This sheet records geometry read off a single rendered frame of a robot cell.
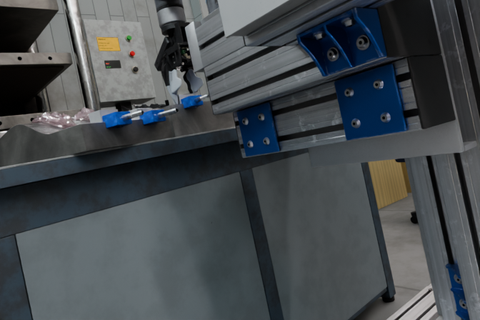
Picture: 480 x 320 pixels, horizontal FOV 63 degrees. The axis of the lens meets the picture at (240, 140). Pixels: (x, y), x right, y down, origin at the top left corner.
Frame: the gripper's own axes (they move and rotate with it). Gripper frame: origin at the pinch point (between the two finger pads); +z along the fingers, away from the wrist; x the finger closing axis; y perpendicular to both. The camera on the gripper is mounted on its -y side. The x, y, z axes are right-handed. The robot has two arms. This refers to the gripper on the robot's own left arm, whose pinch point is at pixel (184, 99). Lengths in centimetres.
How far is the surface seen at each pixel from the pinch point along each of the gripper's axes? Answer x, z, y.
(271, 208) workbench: 20.8, 36.7, 4.2
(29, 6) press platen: -10, -59, -82
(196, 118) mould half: 1.2, 5.9, 2.3
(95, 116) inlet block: -29.8, 3.2, 9.6
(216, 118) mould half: 8.0, 6.6, 2.3
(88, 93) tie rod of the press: 3, -18, -72
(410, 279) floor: 99, 90, 2
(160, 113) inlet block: -15.7, 4.5, 11.9
